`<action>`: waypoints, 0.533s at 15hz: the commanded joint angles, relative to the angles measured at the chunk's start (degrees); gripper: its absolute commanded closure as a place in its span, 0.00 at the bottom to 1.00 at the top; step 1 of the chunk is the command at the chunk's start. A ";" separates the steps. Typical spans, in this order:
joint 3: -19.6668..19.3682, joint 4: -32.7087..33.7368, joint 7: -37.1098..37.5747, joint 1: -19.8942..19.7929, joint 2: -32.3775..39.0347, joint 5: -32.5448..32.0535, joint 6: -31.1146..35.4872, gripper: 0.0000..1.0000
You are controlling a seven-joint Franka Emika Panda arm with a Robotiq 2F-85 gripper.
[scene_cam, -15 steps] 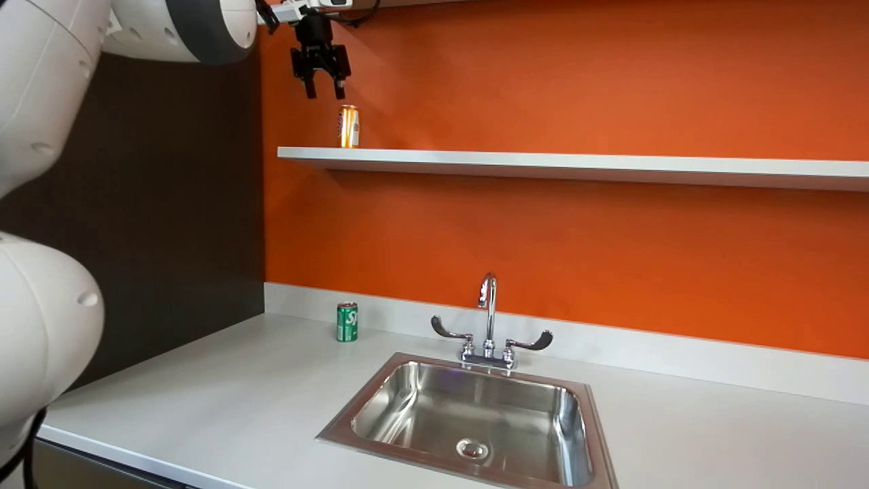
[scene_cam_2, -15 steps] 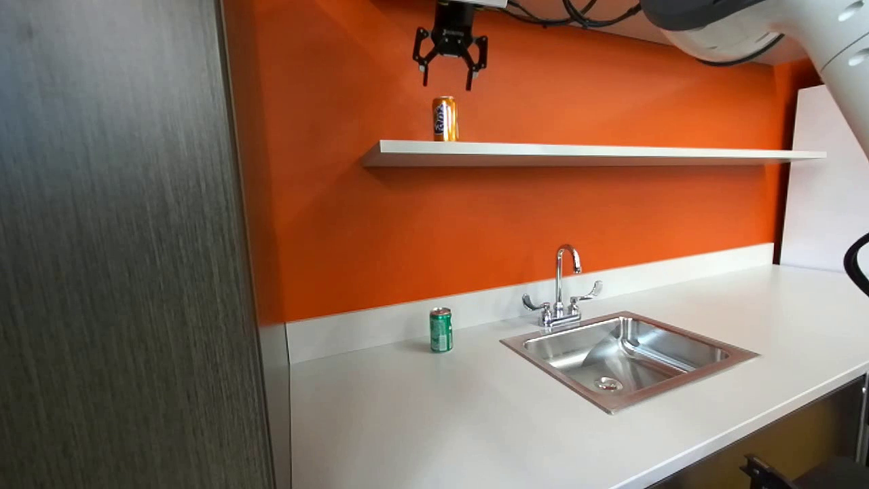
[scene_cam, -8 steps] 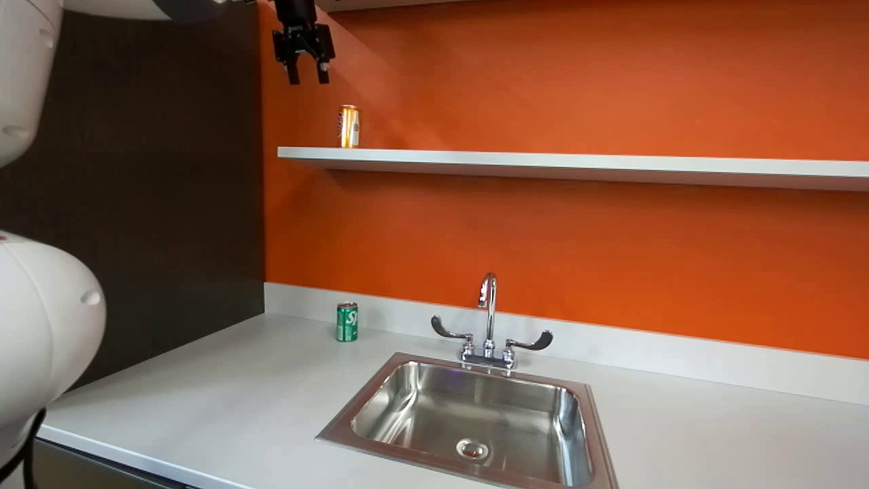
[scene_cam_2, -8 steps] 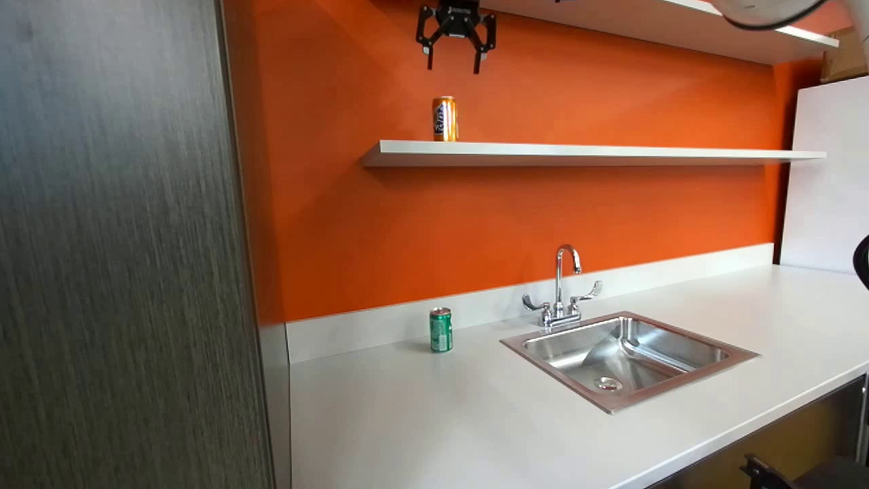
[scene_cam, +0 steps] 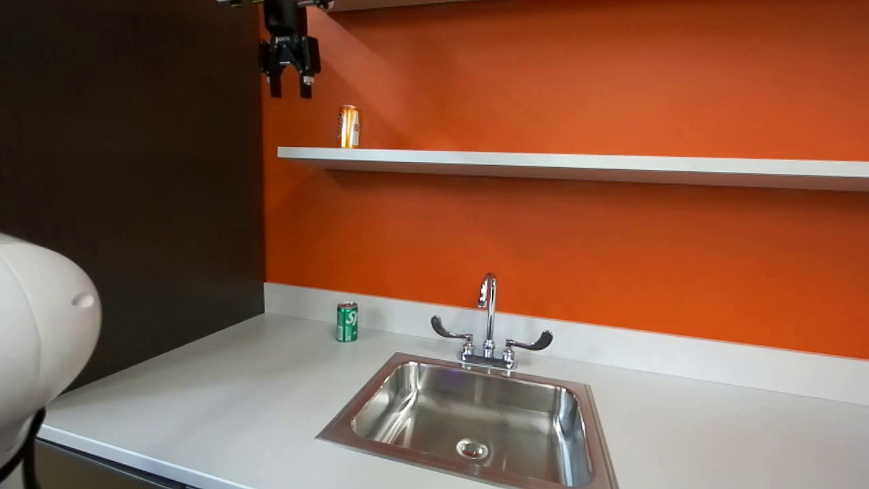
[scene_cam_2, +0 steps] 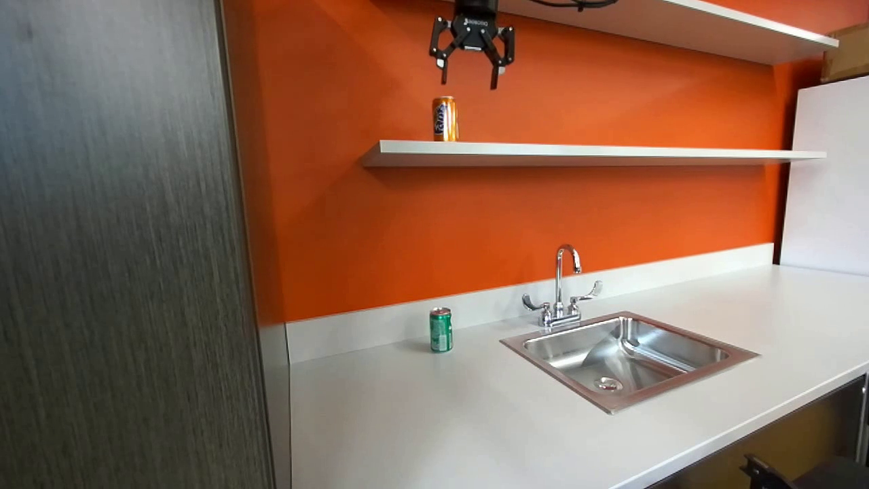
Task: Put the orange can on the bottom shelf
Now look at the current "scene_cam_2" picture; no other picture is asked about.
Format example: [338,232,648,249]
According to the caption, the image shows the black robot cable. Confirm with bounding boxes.
[530,0,618,12]

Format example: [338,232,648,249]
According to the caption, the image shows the green soda can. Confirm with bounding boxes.
[425,304,456,355]

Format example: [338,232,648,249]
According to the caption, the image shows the orange soda can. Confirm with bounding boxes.
[428,91,460,143]

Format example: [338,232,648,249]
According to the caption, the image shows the stainless steel sink basin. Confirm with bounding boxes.
[500,310,760,416]

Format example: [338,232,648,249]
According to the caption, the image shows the white floating shelf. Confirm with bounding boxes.
[360,136,827,171]

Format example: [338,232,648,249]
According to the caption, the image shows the chrome two-handle faucet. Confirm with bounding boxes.
[517,241,604,330]

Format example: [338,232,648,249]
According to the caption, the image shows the white side panel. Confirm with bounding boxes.
[777,72,869,279]

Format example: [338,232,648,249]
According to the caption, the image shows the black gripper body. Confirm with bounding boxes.
[445,0,502,54]

